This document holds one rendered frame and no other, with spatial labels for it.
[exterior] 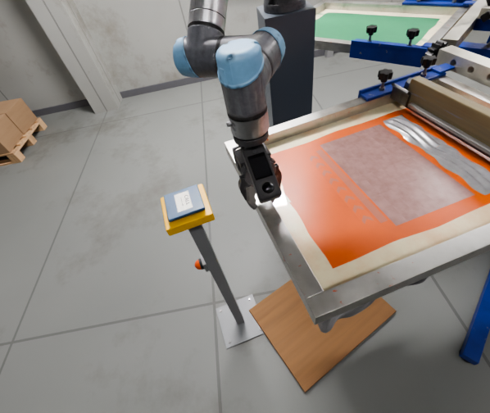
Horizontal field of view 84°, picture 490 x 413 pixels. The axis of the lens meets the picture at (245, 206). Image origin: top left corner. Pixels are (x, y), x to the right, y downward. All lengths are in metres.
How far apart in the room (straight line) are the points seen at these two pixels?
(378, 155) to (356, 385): 1.04
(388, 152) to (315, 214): 0.31
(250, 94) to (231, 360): 1.31
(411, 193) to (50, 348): 1.91
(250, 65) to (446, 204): 0.54
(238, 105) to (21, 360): 1.90
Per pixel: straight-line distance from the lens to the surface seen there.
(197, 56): 0.61
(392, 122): 0.99
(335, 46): 1.50
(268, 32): 0.59
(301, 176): 0.77
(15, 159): 3.75
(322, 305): 0.53
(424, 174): 0.83
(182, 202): 0.75
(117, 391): 1.72
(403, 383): 1.57
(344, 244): 0.64
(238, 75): 0.46
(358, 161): 0.83
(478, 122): 0.91
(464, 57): 1.22
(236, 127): 0.52
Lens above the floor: 1.49
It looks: 48 degrees down
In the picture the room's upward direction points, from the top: 13 degrees counter-clockwise
